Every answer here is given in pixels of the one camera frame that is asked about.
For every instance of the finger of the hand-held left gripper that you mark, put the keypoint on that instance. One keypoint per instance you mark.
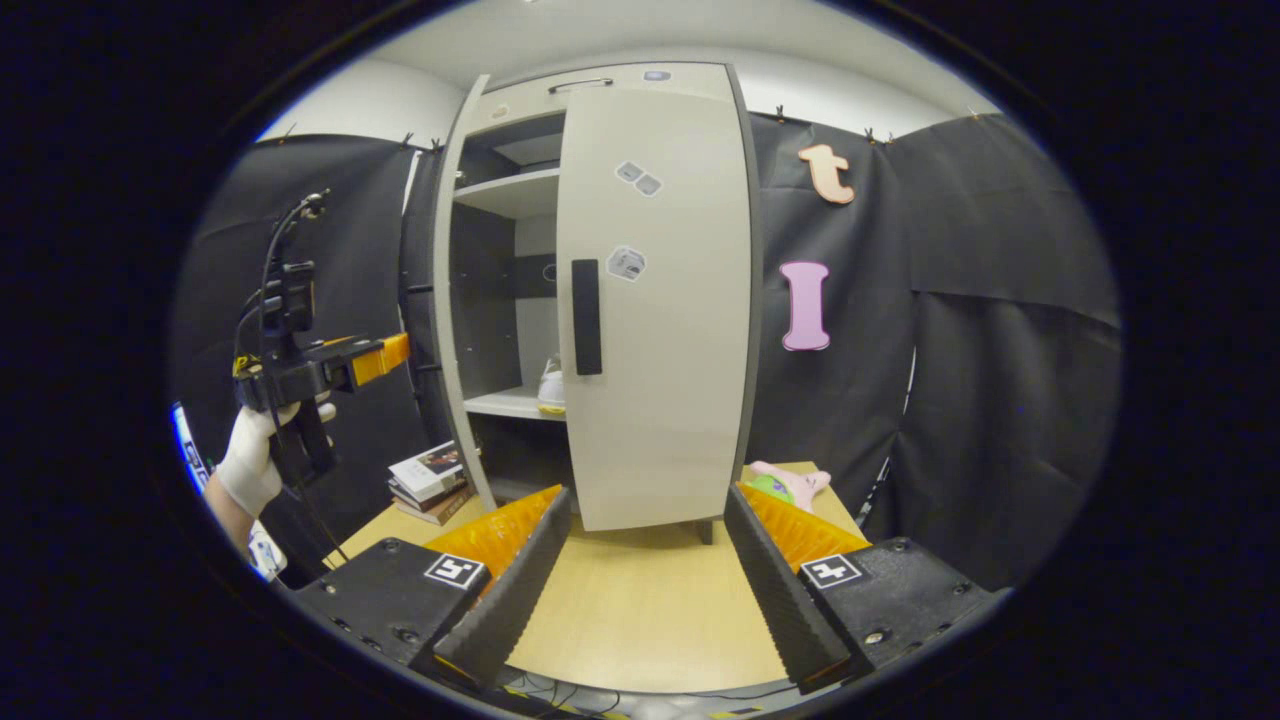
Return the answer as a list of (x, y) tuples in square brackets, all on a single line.
[(335, 368)]

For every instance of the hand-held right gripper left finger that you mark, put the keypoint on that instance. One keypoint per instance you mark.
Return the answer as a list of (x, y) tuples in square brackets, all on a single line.
[(520, 590)]

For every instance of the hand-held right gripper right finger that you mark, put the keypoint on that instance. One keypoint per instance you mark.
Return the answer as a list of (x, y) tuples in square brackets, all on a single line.
[(775, 590)]

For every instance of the grey cabinet door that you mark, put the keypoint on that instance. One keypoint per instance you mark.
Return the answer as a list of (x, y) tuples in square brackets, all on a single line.
[(670, 400), (447, 300)]

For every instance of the grey shoe cabinet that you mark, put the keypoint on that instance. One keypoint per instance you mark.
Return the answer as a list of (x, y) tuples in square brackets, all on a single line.
[(490, 300)]

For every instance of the white shoe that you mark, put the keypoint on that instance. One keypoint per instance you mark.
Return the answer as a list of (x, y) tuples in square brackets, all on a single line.
[(552, 385)]

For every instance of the grey cabinet drawer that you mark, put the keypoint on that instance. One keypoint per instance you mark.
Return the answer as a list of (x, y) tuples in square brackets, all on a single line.
[(520, 100)]

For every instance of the black backdrop cloth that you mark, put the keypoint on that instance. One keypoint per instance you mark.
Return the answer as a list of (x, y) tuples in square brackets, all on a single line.
[(350, 250), (1000, 400)]

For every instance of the pink green plush toy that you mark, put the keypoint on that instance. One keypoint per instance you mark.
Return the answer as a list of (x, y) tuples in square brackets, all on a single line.
[(795, 485)]

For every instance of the brown cover book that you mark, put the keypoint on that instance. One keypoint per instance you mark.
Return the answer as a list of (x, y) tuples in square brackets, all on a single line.
[(440, 508)]

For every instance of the white cover book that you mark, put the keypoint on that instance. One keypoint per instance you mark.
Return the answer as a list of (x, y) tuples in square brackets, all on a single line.
[(428, 468)]

